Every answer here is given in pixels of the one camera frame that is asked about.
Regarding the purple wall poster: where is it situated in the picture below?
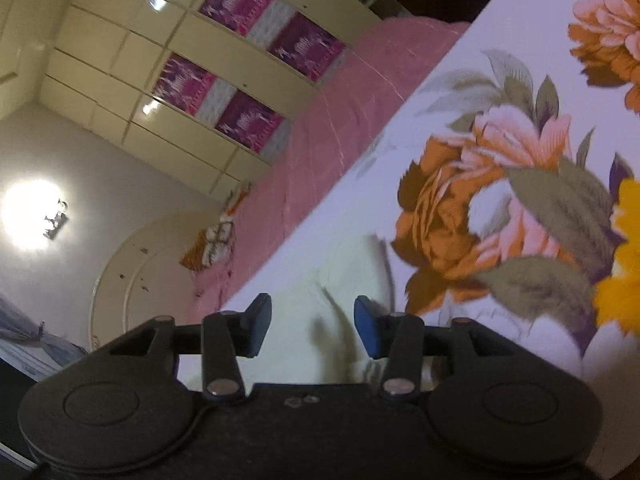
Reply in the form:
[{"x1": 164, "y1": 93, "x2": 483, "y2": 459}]
[
  {"x1": 266, "y1": 12, "x2": 351, "y2": 88},
  {"x1": 214, "y1": 91, "x2": 293, "y2": 161},
  {"x1": 151, "y1": 52, "x2": 238, "y2": 128},
  {"x1": 199, "y1": 0, "x2": 301, "y2": 48}
]

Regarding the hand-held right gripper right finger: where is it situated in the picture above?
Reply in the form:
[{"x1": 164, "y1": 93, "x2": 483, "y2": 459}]
[{"x1": 353, "y1": 295, "x2": 538, "y2": 403}]

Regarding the orange patterned cloth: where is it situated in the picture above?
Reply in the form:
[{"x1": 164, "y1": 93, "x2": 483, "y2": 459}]
[{"x1": 179, "y1": 230, "x2": 216, "y2": 273}]

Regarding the floral lilac blanket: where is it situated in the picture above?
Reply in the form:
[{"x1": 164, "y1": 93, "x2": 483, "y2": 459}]
[{"x1": 177, "y1": 0, "x2": 640, "y2": 480}]

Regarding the light green knit sweater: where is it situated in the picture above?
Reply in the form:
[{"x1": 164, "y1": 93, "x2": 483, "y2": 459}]
[{"x1": 177, "y1": 232, "x2": 451, "y2": 395}]

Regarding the grey tied curtain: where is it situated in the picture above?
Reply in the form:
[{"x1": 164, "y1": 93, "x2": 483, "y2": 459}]
[{"x1": 0, "y1": 295, "x2": 88, "y2": 383}]

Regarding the wall lamp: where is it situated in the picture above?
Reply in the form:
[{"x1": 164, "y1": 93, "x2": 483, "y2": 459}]
[{"x1": 42, "y1": 200, "x2": 69, "y2": 240}]

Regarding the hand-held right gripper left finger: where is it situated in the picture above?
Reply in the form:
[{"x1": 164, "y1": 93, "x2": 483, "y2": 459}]
[{"x1": 92, "y1": 292, "x2": 273, "y2": 406}]

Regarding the cream arched headboard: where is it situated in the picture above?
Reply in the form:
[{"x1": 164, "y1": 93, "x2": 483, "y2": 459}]
[{"x1": 89, "y1": 212, "x2": 226, "y2": 351}]

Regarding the cream wardrobe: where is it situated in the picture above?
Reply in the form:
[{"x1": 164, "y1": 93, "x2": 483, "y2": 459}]
[{"x1": 0, "y1": 0, "x2": 386, "y2": 201}]

